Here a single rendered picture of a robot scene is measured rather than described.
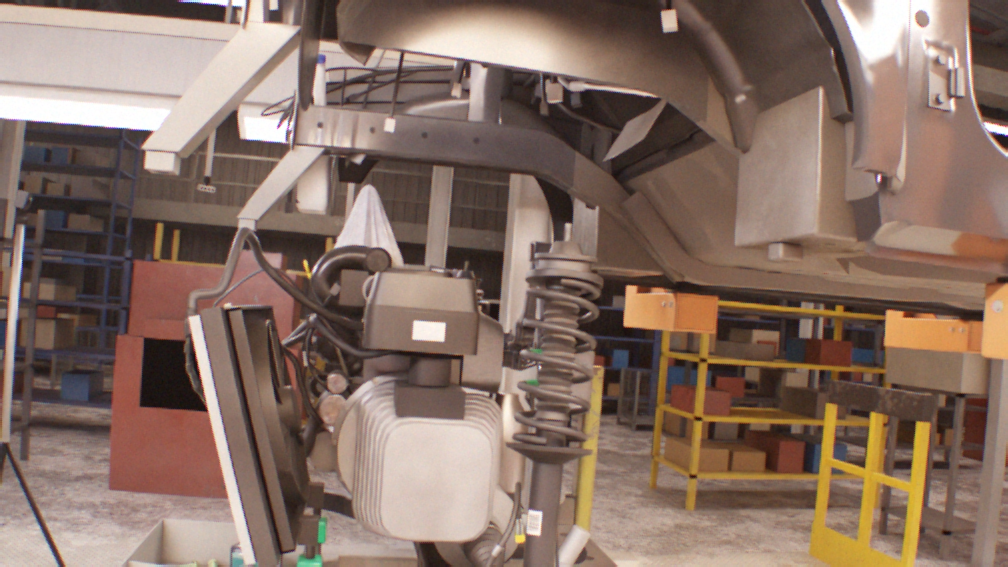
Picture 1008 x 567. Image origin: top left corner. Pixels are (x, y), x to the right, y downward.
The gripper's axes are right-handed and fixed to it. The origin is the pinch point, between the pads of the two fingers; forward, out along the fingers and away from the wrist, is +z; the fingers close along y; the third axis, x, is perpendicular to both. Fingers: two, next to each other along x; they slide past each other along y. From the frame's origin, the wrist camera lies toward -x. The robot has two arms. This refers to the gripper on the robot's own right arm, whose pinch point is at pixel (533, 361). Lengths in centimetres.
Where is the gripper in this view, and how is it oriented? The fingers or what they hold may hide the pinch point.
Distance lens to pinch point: 301.0
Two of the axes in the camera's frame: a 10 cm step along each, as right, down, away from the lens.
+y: -2.1, 0.1, 9.8
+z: 9.8, 0.8, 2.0
